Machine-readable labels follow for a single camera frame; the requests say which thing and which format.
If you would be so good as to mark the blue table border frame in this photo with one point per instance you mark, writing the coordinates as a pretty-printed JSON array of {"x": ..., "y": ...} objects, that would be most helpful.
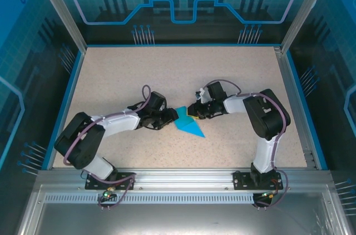
[{"x": 70, "y": 93}]

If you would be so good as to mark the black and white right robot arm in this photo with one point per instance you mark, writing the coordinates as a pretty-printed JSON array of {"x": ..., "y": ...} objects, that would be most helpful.
[{"x": 267, "y": 118}]

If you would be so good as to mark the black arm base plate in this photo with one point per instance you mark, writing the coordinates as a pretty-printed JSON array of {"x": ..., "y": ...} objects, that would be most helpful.
[
  {"x": 91, "y": 185},
  {"x": 239, "y": 182}
]

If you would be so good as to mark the aluminium side rail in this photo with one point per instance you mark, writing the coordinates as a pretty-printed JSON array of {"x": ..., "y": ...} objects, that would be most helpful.
[{"x": 289, "y": 79}]

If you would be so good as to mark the blue paper sheet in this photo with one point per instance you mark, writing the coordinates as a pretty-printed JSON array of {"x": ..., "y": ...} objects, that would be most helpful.
[{"x": 189, "y": 126}]

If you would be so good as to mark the aluminium frame post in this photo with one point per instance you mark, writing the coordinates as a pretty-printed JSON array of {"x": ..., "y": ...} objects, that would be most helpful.
[
  {"x": 60, "y": 10},
  {"x": 306, "y": 10}
]

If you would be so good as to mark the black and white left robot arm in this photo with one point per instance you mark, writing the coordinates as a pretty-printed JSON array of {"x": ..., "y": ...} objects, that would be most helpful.
[{"x": 78, "y": 140}]

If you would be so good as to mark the aluminium front rail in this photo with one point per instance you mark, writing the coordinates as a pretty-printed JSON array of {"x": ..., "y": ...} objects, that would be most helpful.
[{"x": 183, "y": 178}]

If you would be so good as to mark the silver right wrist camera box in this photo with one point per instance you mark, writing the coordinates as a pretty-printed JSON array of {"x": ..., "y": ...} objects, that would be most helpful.
[{"x": 202, "y": 96}]

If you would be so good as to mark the brushed steel front panel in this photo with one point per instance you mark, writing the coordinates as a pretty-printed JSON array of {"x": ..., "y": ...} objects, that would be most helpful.
[{"x": 180, "y": 218}]

